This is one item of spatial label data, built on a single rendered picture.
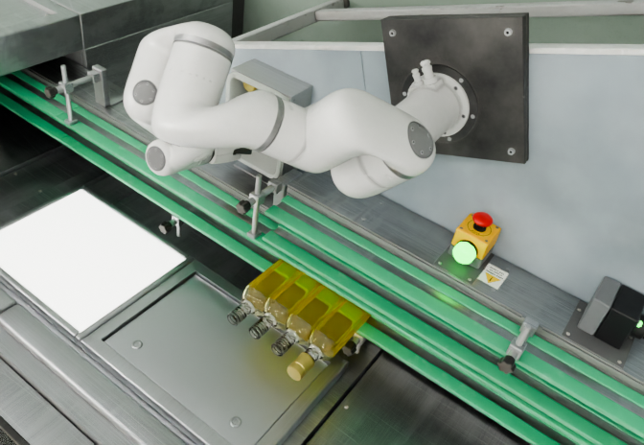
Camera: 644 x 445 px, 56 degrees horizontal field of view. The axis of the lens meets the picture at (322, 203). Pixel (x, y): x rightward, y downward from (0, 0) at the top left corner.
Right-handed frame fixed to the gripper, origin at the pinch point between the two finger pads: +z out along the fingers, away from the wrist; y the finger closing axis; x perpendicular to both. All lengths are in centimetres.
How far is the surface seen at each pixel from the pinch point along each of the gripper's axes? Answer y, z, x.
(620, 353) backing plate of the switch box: 91, -6, -1
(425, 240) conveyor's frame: 50, -2, -1
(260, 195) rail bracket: 16.3, -13.2, -4.1
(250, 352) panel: 28.4, -20.1, -35.7
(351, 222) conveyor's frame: 35.2, -6.2, -3.0
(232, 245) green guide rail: 9.8, -7.5, -23.0
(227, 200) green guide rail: 3.5, -4.4, -14.7
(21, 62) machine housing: -68, -7, -8
